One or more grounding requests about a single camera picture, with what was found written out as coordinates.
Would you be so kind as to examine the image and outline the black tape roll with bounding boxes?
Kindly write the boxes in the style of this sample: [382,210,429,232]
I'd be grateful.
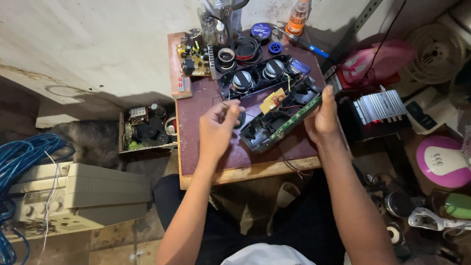
[216,47,238,73]

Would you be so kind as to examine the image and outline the blue handled soldering iron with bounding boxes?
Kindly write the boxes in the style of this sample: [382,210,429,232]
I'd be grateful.
[277,26,332,60]

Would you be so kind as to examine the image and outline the person's black trousers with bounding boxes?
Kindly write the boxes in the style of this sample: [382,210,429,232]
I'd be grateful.
[153,164,372,265]

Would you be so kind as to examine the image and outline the silver amplifier with heatsink fins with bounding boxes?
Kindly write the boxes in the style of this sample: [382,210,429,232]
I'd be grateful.
[351,89,409,127]

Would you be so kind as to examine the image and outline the person's left hand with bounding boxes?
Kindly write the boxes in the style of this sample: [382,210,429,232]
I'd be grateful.
[199,99,246,161]

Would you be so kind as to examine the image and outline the clear plastic jar of parts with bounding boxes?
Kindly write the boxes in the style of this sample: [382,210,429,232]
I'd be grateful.
[197,0,243,46]

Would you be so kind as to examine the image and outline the white plastic device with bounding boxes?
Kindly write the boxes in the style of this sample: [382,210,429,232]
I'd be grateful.
[408,207,471,232]

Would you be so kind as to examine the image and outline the yellow small circuit board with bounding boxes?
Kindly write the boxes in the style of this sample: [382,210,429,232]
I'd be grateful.
[259,88,287,115]

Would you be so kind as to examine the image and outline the open box of electronic parts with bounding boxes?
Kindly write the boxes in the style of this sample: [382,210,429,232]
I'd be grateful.
[118,102,179,154]

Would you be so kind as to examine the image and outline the grey slotted metal angle bar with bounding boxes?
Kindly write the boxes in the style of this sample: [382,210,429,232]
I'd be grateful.
[321,0,385,74]

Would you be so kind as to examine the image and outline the orange liquid bottle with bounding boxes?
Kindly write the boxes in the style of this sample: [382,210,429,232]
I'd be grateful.
[286,0,310,36]

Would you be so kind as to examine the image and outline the white sandal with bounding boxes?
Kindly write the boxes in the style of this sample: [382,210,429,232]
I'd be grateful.
[266,181,301,236]

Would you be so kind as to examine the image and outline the beige dot matrix printer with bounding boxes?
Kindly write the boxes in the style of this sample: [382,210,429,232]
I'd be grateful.
[7,162,152,236]

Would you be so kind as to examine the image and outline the green plastic object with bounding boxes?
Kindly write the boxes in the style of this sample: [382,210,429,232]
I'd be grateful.
[444,193,471,220]

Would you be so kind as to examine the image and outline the wooden work table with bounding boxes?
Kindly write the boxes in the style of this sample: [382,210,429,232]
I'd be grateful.
[175,29,354,190]

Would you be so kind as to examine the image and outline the black speaker housing with drivers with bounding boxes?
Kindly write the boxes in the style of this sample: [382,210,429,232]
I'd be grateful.
[217,54,306,101]

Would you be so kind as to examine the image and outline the white fan grille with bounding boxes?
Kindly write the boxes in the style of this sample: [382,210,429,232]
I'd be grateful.
[405,24,467,85]

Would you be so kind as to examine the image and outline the blue translucent plastic piece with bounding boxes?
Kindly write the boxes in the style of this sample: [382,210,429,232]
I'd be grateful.
[291,57,312,76]

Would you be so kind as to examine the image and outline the green circuit board with heatsink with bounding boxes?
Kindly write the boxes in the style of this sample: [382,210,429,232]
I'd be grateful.
[176,40,218,78]

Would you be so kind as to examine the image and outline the black speaker housing back half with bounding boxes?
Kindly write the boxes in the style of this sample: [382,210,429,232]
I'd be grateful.
[239,77,324,154]

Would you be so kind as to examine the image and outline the white box with dark panel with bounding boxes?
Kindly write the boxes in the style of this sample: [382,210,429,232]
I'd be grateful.
[404,86,460,135]

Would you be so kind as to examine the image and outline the person's right hand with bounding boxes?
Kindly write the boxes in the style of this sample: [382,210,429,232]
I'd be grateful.
[304,85,345,147]

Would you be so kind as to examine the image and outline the coil of black red wire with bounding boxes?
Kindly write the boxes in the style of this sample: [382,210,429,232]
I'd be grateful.
[230,36,263,66]

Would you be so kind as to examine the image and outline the bundle of blue cable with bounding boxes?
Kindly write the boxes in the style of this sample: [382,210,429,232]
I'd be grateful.
[0,133,76,265]

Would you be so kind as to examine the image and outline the pink plastic bag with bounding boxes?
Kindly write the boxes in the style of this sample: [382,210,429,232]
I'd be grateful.
[337,40,416,91]

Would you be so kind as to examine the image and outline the blue round solder tin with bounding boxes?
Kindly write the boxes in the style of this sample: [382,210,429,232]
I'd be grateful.
[250,22,273,42]

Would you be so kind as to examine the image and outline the small round speaker driver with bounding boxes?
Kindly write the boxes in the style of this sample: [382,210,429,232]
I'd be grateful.
[384,191,414,218]

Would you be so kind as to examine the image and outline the pink white round lamp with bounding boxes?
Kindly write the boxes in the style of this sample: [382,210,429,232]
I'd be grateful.
[416,135,471,189]

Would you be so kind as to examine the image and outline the person's white shirt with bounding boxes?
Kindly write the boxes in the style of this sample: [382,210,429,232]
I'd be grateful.
[220,243,318,265]

